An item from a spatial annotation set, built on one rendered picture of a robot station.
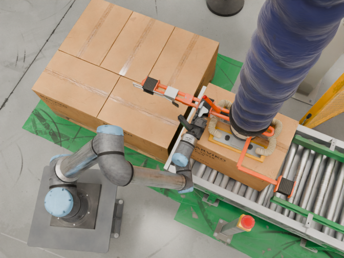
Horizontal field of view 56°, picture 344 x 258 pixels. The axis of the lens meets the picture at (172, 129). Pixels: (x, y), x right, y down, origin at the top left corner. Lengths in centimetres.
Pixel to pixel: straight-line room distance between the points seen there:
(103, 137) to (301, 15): 90
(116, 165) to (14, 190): 191
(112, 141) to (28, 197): 183
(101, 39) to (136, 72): 45
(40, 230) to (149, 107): 112
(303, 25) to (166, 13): 277
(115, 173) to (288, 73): 78
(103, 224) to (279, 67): 143
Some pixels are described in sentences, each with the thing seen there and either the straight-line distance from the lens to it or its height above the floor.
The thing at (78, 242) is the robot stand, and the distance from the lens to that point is 212.
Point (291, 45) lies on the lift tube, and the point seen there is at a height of 197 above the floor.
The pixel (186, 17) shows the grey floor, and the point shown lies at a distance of 358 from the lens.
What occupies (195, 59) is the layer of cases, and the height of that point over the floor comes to 54.
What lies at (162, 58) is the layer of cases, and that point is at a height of 54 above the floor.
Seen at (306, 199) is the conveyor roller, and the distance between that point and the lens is 239.
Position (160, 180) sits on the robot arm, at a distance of 160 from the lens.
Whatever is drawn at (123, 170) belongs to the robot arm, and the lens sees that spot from 138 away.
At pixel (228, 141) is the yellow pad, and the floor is 98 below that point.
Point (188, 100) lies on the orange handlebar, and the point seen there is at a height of 110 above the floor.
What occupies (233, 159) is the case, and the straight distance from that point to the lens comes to 191.
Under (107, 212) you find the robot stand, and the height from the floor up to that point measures 75.
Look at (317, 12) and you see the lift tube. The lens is 91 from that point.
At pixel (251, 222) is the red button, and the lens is 177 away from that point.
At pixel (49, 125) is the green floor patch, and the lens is 322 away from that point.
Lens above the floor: 277
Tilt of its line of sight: 70 degrees down
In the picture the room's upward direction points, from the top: 6 degrees counter-clockwise
